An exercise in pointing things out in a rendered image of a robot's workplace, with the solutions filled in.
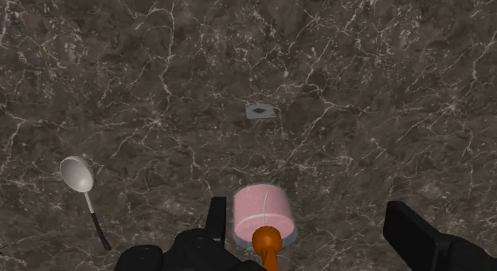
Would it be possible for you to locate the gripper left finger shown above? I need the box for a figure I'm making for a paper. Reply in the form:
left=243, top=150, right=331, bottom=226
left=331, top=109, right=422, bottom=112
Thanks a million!
left=113, top=196, right=268, bottom=271

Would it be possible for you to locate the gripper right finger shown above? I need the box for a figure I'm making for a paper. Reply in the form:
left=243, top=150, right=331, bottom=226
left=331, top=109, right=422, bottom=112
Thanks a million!
left=382, top=201, right=497, bottom=271

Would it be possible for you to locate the small grey square tile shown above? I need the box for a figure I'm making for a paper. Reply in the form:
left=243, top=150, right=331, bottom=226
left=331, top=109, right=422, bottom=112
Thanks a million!
left=245, top=104, right=277, bottom=120

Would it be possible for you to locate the pink brush with orange handle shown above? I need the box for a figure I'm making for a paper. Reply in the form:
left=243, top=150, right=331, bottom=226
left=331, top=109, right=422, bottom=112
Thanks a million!
left=232, top=183, right=299, bottom=271

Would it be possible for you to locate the white ladle with black handle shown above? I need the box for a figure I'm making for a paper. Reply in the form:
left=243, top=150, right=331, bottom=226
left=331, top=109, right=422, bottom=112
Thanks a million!
left=59, top=155, right=112, bottom=252

